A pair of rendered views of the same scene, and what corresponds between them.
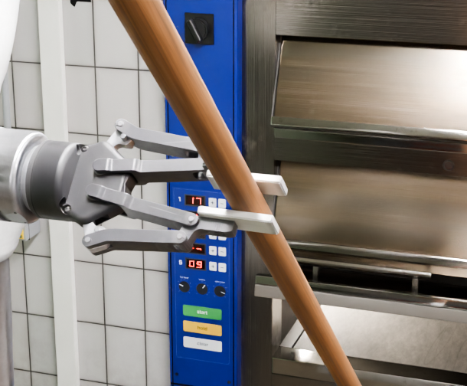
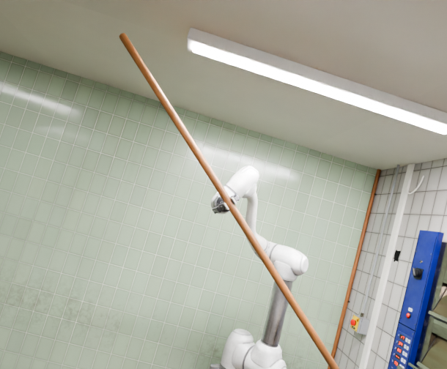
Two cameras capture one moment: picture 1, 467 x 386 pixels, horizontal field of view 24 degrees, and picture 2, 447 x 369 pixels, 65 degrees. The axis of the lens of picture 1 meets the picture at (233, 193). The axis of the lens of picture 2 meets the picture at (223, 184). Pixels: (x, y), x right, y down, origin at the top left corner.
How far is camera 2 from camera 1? 1.38 m
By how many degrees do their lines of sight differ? 70
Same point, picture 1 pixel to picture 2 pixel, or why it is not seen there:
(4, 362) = (277, 311)
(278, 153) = (433, 329)
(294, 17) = not seen: outside the picture
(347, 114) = not seen: outside the picture
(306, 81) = not seen: outside the picture
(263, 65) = (437, 293)
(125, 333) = not seen: outside the picture
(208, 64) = (418, 287)
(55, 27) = (386, 267)
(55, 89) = (381, 286)
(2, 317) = (281, 297)
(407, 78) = not seen: outside the picture
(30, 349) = not seen: outside the picture
